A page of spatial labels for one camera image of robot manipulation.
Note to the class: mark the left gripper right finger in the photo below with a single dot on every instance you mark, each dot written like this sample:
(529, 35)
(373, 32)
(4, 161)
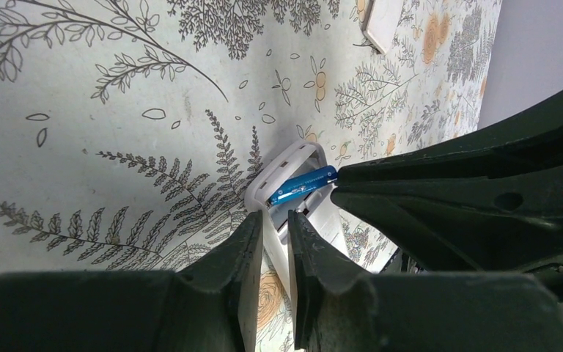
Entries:
(339, 306)

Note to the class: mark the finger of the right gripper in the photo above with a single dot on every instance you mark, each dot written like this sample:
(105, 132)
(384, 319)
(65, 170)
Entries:
(529, 141)
(510, 223)

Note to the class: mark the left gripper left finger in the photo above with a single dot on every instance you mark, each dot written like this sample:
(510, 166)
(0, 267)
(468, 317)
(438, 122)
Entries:
(207, 306)

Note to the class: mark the blue AA battery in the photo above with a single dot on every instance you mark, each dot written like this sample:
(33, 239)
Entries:
(302, 185)

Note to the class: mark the floral table mat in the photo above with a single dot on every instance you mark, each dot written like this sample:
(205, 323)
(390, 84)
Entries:
(131, 130)

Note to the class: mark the white battery cover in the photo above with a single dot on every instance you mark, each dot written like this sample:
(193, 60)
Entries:
(380, 23)

